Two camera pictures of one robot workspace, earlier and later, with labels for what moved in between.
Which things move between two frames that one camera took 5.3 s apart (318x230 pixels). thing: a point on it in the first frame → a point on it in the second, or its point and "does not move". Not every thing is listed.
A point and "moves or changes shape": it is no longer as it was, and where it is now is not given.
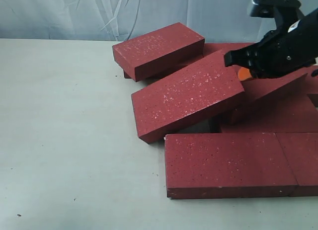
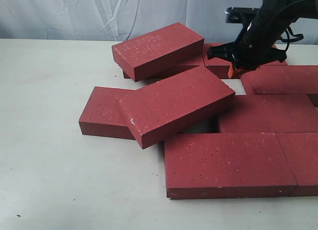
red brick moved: (277, 101) → (107, 113)
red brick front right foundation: (301, 150) does not move
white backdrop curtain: (111, 17) does not move
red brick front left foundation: (224, 165) does not move
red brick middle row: (290, 114) does not move
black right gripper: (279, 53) → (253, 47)
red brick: (202, 86) moves or changes shape
